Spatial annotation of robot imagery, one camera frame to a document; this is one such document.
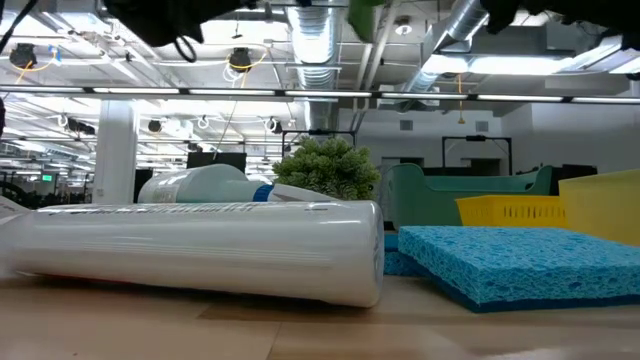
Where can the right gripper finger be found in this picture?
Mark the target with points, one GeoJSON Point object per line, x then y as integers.
{"type": "Point", "coordinates": [500, 15]}

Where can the green cloth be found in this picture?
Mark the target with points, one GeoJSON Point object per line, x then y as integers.
{"type": "Point", "coordinates": [364, 20]}

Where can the small yellow slotted basket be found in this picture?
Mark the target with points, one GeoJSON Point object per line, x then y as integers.
{"type": "Point", "coordinates": [510, 212]}

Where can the teal liquid spray bottle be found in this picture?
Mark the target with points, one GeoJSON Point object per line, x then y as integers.
{"type": "Point", "coordinates": [210, 185]}

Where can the white cylindrical bottle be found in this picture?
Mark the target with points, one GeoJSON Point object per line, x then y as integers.
{"type": "Point", "coordinates": [200, 250]}

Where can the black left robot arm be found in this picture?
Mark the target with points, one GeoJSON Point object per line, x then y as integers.
{"type": "Point", "coordinates": [160, 20]}

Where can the black equipment box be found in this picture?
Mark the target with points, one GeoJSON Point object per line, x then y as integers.
{"type": "Point", "coordinates": [575, 172]}

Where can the translucent yellow bin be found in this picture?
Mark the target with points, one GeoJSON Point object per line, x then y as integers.
{"type": "Point", "coordinates": [605, 210]}

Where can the teal plastic bin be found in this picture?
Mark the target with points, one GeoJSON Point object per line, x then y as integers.
{"type": "Point", "coordinates": [425, 205]}

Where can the green artificial potted plant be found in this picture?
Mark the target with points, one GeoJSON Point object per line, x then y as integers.
{"type": "Point", "coordinates": [325, 167]}

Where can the black monitor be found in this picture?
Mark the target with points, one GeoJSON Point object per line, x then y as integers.
{"type": "Point", "coordinates": [220, 161]}

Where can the LED light bar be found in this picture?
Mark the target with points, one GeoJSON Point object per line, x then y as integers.
{"type": "Point", "coordinates": [135, 91]}

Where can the black tall cabinet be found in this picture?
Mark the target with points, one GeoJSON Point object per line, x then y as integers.
{"type": "Point", "coordinates": [143, 185]}

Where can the white pillar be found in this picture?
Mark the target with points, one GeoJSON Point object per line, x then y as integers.
{"type": "Point", "coordinates": [114, 150]}

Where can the green exit sign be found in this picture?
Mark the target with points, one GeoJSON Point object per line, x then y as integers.
{"type": "Point", "coordinates": [47, 177]}

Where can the slanted silver duct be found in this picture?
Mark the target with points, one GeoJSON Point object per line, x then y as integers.
{"type": "Point", "coordinates": [465, 25]}

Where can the black stand frame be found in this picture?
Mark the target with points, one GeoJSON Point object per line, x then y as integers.
{"type": "Point", "coordinates": [320, 132]}
{"type": "Point", "coordinates": [475, 138]}

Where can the large silver spiral duct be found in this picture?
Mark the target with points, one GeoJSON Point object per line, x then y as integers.
{"type": "Point", "coordinates": [314, 45]}

